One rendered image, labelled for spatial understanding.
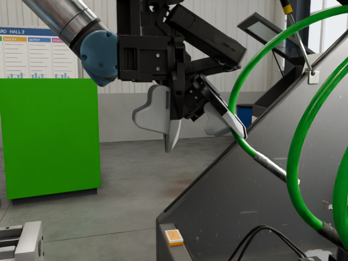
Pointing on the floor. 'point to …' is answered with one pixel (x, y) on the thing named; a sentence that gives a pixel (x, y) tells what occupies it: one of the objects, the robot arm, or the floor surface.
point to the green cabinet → (49, 138)
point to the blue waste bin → (245, 114)
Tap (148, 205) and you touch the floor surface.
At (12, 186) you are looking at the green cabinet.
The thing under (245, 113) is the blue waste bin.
